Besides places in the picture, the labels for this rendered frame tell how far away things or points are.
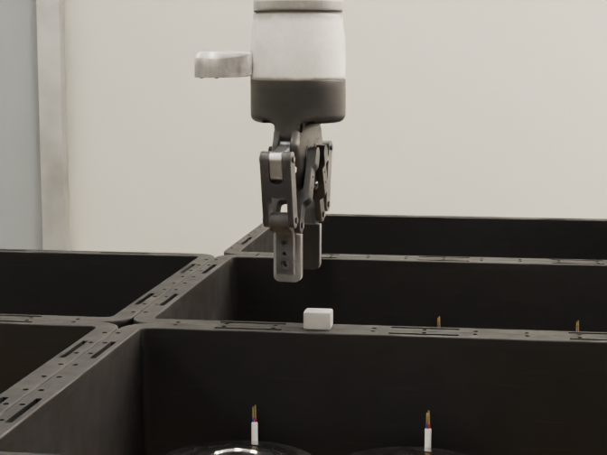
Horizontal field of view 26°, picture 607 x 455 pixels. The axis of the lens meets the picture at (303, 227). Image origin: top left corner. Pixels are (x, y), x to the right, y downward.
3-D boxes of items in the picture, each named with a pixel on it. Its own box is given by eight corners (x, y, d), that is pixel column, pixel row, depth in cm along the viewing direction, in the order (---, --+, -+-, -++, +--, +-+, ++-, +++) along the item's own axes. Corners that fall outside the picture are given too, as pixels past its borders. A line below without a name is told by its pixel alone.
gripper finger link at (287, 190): (261, 148, 99) (267, 219, 101) (254, 158, 97) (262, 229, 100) (295, 149, 98) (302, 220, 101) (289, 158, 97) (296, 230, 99)
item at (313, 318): (332, 326, 87) (332, 308, 87) (330, 330, 86) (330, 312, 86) (306, 325, 87) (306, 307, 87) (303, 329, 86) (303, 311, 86)
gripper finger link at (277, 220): (279, 208, 102) (279, 272, 103) (268, 212, 99) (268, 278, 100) (298, 208, 102) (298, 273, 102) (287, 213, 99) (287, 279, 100)
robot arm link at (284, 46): (225, 77, 110) (224, 2, 109) (357, 78, 107) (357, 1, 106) (189, 79, 101) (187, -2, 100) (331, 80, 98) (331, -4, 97)
